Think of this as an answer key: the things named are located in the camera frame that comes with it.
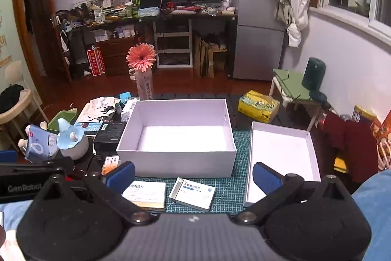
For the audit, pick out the blue grey mountain figure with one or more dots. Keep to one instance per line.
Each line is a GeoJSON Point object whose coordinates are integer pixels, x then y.
{"type": "Point", "coordinates": [73, 148]}

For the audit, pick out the blue pouch packet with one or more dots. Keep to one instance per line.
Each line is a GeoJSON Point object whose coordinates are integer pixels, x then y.
{"type": "Point", "coordinates": [39, 144]}

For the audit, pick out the white shelf unit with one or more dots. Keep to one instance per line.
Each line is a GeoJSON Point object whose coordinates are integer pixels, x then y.
{"type": "Point", "coordinates": [189, 44]}

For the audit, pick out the person's leg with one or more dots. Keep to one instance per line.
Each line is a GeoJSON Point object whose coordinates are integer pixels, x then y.
{"type": "Point", "coordinates": [15, 215]}
{"type": "Point", "coordinates": [375, 212]}

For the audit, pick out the white storage box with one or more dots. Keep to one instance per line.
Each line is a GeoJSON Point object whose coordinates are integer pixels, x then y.
{"type": "Point", "coordinates": [177, 163]}

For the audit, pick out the light blue wipes pack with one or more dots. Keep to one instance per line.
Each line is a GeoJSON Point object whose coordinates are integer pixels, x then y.
{"type": "Point", "coordinates": [149, 12]}

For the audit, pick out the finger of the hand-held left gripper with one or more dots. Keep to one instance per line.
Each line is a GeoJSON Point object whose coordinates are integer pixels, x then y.
{"type": "Point", "coordinates": [7, 156]}

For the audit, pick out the person's right leg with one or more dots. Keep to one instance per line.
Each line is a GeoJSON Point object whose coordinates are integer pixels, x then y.
{"type": "Point", "coordinates": [375, 212]}

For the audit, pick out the silver fridge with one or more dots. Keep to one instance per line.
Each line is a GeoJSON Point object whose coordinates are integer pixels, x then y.
{"type": "Point", "coordinates": [256, 34]}

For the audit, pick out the yellow tissue pack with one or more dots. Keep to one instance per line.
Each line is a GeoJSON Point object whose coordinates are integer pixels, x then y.
{"type": "Point", "coordinates": [256, 108]}

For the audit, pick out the black computer desk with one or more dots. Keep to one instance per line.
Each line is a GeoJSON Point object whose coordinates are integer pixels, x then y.
{"type": "Point", "coordinates": [231, 47]}

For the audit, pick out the wooden drawer chest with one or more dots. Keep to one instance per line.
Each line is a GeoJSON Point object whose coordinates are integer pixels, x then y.
{"type": "Point", "coordinates": [116, 50]}

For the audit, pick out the clear plastic box orange label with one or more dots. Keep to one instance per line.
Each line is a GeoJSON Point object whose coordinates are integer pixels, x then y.
{"type": "Point", "coordinates": [110, 164]}

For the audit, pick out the green stool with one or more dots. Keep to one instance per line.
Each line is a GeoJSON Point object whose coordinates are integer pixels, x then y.
{"type": "Point", "coordinates": [290, 83]}

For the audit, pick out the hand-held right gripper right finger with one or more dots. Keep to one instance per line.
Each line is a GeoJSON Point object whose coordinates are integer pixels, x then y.
{"type": "Point", "coordinates": [267, 178]}

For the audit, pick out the white carton box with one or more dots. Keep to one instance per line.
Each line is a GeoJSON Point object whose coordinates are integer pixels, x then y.
{"type": "Point", "coordinates": [100, 35]}

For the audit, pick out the yellow book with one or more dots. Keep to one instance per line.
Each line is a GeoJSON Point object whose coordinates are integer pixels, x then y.
{"type": "Point", "coordinates": [363, 114]}

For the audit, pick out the red sign package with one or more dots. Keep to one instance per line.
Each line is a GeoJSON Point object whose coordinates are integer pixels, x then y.
{"type": "Point", "coordinates": [96, 62]}

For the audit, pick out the black slatted desktop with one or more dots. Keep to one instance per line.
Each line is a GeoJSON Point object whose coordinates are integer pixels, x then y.
{"type": "Point", "coordinates": [241, 124]}

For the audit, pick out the green cutting mat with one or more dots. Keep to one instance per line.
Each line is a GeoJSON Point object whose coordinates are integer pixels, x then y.
{"type": "Point", "coordinates": [235, 187]}

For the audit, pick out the pink gerbera flower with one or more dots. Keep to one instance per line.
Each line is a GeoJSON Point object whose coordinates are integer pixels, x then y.
{"type": "Point", "coordinates": [141, 56]}

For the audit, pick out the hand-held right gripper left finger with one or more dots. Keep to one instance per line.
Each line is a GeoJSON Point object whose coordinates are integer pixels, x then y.
{"type": "Point", "coordinates": [120, 173]}

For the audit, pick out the white pump bottle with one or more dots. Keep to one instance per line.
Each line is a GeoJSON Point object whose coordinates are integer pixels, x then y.
{"type": "Point", "coordinates": [225, 4]}

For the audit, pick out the silver pill blister pack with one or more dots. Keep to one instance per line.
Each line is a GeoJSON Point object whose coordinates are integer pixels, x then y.
{"type": "Point", "coordinates": [126, 115]}

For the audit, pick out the black cloth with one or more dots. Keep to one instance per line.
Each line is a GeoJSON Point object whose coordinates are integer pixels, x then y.
{"type": "Point", "coordinates": [10, 97]}

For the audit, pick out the blue printed booklet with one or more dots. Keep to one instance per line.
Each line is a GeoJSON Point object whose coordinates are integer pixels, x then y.
{"type": "Point", "coordinates": [91, 128]}

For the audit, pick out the green white cup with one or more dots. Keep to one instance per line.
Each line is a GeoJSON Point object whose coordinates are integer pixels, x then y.
{"type": "Point", "coordinates": [129, 10]}

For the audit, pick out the yellow folder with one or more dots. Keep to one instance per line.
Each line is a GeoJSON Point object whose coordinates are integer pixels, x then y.
{"type": "Point", "coordinates": [342, 164]}

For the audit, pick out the white box lid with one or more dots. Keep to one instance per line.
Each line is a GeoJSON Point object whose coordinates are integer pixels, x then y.
{"type": "Point", "coordinates": [281, 144]}

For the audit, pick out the dark green cylinder appliance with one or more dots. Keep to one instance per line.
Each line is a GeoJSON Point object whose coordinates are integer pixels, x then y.
{"type": "Point", "coordinates": [314, 74]}

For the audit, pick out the white orange medicine box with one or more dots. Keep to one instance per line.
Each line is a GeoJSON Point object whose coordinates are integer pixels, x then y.
{"type": "Point", "coordinates": [146, 192]}

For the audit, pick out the dark red clothes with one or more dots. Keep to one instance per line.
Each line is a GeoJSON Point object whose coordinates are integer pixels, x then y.
{"type": "Point", "coordinates": [351, 141]}

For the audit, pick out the white blue medicine box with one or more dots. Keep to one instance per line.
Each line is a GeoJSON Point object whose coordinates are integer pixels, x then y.
{"type": "Point", "coordinates": [192, 193]}

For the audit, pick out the beige chair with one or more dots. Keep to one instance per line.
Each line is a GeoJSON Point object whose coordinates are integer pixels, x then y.
{"type": "Point", "coordinates": [18, 114]}

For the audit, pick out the green plastic bin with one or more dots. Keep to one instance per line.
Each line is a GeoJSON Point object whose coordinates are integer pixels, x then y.
{"type": "Point", "coordinates": [56, 123]}

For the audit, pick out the ink drawing papers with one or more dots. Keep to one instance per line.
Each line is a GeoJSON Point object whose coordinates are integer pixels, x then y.
{"type": "Point", "coordinates": [97, 108]}

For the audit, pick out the person's left leg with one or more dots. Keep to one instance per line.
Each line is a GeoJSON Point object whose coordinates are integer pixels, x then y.
{"type": "Point", "coordinates": [15, 215]}

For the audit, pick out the white plush toy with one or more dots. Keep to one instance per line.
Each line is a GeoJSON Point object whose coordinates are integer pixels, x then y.
{"type": "Point", "coordinates": [22, 146]}

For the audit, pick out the black cardboard box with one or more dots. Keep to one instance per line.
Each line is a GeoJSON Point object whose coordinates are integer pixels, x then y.
{"type": "Point", "coordinates": [108, 132]}

